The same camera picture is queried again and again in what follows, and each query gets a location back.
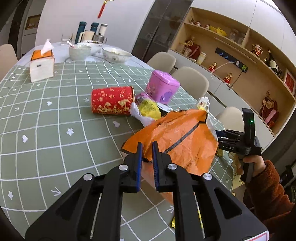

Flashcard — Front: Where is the red gold paper cup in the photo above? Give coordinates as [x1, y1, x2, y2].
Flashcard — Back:
[91, 86, 134, 116]

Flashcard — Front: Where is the beige chair far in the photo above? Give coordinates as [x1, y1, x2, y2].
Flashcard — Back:
[147, 52, 176, 73]

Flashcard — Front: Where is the beige chair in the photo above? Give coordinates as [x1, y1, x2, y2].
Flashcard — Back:
[216, 106, 244, 132]
[172, 67, 209, 100]
[147, 52, 176, 73]

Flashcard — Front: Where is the beige chair middle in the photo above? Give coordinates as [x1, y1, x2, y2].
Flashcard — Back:
[172, 67, 209, 100]

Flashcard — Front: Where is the right hand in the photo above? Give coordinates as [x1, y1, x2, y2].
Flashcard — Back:
[228, 152, 266, 177]

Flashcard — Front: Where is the pink tin can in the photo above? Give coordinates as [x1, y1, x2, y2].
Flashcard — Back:
[145, 70, 180, 104]

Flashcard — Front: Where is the white patterned bowl right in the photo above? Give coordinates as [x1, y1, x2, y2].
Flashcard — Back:
[102, 47, 133, 64]

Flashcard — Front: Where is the red framed picture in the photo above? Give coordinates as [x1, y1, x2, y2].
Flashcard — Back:
[283, 69, 296, 96]

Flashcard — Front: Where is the yellow purple snack bag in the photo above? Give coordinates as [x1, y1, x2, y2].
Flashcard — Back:
[129, 92, 162, 127]

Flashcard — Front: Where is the red hanging tassel ornament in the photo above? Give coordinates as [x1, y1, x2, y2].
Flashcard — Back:
[97, 1, 108, 19]

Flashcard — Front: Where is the orange fuzzy sleeve forearm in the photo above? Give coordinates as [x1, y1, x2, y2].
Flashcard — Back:
[245, 160, 295, 233]

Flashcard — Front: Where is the red figurine right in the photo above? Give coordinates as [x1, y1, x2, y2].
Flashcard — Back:
[223, 73, 232, 84]

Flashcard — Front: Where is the wine bottle on shelf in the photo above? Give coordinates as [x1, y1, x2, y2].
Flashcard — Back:
[265, 49, 281, 76]

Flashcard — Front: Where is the wooden wall shelf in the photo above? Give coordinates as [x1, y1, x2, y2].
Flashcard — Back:
[169, 7, 295, 138]

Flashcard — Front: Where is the red flower gift bouquet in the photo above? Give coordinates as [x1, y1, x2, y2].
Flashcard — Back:
[259, 90, 280, 128]

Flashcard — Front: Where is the white bowl left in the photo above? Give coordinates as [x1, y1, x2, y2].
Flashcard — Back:
[69, 45, 91, 61]

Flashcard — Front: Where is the dark green thermos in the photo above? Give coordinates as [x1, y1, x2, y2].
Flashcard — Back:
[75, 22, 87, 44]

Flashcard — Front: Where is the black power strip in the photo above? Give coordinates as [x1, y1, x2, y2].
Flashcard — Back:
[215, 48, 248, 73]

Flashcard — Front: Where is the beige chair near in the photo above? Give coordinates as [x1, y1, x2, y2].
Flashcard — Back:
[216, 106, 244, 132]

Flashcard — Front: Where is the blue thermos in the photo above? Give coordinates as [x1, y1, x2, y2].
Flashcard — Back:
[90, 22, 99, 33]

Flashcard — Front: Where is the orange plastic bag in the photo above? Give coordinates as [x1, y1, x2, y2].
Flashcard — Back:
[120, 109, 219, 204]

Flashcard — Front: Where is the white charging cable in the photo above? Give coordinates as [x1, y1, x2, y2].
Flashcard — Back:
[210, 60, 240, 82]

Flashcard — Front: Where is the white steel thermos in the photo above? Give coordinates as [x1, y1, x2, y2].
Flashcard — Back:
[98, 24, 108, 36]

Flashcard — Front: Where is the red figurine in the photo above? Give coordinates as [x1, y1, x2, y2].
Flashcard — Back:
[223, 73, 232, 84]
[208, 62, 217, 72]

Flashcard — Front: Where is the orange white tissue box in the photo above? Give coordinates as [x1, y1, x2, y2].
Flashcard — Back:
[30, 39, 55, 83]

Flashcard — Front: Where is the red figurine left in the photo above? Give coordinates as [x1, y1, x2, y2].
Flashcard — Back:
[208, 62, 217, 72]

